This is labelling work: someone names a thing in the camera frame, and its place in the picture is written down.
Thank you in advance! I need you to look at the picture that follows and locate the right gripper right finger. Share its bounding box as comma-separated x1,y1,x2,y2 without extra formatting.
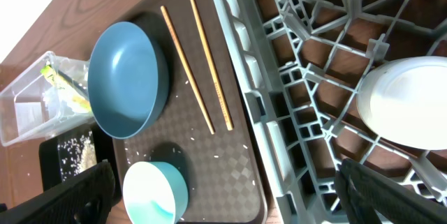
335,159,446,224

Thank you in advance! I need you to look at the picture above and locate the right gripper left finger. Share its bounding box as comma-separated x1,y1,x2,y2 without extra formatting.
1,161,115,224

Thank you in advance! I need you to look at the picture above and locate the light blue bowl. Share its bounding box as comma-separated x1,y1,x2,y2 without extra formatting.
122,161,189,224

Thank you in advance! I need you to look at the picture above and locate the yellow snack wrapper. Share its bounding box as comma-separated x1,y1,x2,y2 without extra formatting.
41,64,91,114

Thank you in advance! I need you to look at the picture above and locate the white cup pink inside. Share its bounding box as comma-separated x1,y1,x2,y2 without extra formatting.
356,56,446,151

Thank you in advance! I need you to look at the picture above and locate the white napkin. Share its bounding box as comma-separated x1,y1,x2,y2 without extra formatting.
43,87,73,119

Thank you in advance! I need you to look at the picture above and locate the grey dishwasher rack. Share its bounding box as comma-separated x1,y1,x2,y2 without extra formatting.
213,0,446,223

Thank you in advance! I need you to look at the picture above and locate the pile of rice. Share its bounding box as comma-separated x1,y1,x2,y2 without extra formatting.
57,130,97,181

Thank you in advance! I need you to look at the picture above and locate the black rectangular tray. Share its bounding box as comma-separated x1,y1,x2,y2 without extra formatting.
38,124,122,205

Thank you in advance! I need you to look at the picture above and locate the clear plastic bin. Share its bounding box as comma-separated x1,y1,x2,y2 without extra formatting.
1,51,93,147

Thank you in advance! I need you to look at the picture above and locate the blue plate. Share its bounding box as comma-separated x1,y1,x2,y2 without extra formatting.
87,22,170,139

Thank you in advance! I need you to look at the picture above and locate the brown serving tray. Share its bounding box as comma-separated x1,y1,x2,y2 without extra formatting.
113,0,268,223

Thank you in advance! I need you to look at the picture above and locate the left wooden chopstick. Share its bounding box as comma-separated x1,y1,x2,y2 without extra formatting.
160,6,215,135

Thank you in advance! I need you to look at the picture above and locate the wooden chopstick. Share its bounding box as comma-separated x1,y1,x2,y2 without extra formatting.
160,6,215,135
189,0,234,130

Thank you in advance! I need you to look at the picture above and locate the right wooden chopstick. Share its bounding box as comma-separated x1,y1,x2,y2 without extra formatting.
189,0,234,130

